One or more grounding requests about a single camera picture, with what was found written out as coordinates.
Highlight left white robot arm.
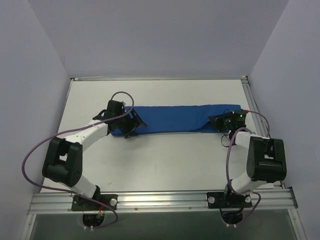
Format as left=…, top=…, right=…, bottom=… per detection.
left=42, top=100, right=148, bottom=210

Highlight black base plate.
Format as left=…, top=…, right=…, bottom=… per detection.
left=206, top=191, right=253, bottom=209
left=71, top=191, right=118, bottom=212

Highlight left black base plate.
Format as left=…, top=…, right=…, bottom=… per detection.
left=71, top=191, right=118, bottom=212

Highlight blue surgical cloth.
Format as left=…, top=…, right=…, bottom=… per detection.
left=110, top=102, right=243, bottom=138

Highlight front aluminium rail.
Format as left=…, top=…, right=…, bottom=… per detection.
left=28, top=187, right=298, bottom=215

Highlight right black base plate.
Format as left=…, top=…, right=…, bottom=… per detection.
left=206, top=191, right=253, bottom=209

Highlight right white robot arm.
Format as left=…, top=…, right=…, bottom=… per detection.
left=208, top=109, right=287, bottom=207

